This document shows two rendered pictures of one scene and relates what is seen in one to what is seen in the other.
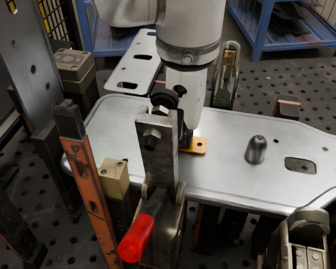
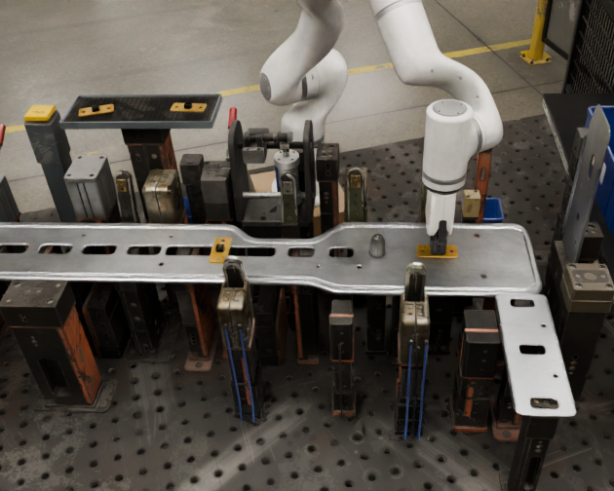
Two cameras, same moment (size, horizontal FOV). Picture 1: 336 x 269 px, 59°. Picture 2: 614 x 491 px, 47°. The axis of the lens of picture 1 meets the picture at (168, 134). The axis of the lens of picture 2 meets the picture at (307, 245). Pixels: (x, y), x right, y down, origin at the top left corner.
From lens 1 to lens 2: 1.62 m
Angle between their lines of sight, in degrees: 94
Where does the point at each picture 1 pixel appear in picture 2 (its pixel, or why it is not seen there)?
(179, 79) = not seen: hidden behind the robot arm
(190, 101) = not seen: hidden behind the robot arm
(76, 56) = (583, 279)
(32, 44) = (583, 207)
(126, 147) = (481, 245)
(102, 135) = (508, 249)
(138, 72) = (520, 321)
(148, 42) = (542, 381)
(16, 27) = (585, 183)
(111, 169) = (471, 193)
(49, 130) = (556, 247)
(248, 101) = not seen: outside the picture
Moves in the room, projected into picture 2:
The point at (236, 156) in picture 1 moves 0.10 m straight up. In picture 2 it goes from (391, 250) to (393, 213)
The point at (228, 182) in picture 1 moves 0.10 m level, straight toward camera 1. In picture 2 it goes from (395, 233) to (399, 206)
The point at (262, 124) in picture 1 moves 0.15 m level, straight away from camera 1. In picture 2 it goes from (370, 280) to (356, 332)
